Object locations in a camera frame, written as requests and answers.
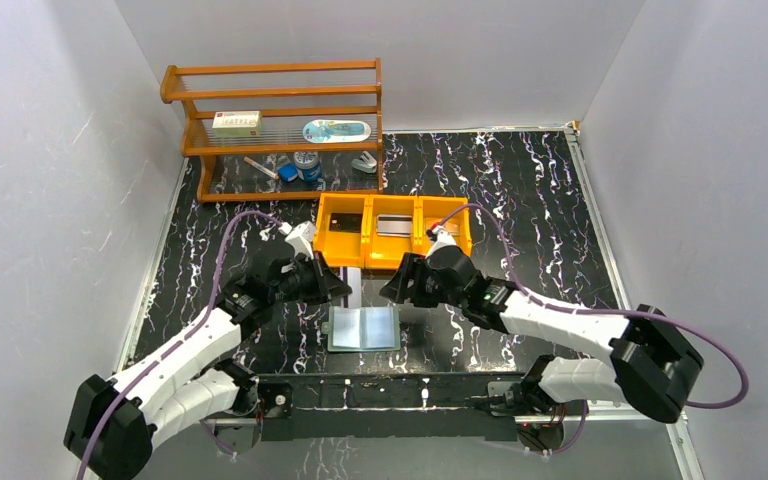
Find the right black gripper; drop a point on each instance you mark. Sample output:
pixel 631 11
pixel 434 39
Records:
pixel 412 279

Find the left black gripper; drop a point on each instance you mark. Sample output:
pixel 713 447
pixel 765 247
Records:
pixel 319 278

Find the white striped card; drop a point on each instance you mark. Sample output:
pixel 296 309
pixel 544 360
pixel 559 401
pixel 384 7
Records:
pixel 352 277

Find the green card holder wallet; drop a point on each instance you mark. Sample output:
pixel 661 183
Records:
pixel 362 329

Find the yellow three-compartment bin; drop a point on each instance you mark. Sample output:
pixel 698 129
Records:
pixel 373 232

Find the orange wooden shelf rack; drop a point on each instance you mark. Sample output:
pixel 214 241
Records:
pixel 288 95

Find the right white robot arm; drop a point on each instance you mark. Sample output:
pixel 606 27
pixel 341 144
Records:
pixel 627 358

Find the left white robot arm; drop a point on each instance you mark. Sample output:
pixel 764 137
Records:
pixel 116 423

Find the black VIP card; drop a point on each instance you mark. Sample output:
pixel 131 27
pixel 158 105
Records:
pixel 346 222

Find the bronze card in bin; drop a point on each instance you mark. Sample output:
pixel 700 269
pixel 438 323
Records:
pixel 452 227

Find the small blue block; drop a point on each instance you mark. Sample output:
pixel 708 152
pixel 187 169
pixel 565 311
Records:
pixel 288 172

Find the blue white jar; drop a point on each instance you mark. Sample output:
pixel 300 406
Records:
pixel 308 165

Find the white marker pen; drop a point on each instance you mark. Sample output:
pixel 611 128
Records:
pixel 261 168

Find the blue blister pack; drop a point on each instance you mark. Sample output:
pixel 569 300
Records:
pixel 324 131

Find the white red box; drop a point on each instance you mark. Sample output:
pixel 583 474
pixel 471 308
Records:
pixel 237 124

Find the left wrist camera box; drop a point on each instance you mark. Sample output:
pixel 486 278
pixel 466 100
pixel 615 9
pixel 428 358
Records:
pixel 300 238

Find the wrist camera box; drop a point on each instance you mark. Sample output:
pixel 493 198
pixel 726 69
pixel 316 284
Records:
pixel 439 238
pixel 300 238

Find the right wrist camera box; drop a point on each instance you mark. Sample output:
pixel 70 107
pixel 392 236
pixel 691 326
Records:
pixel 439 238

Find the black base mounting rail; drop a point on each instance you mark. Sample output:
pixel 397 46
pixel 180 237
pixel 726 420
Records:
pixel 284 407

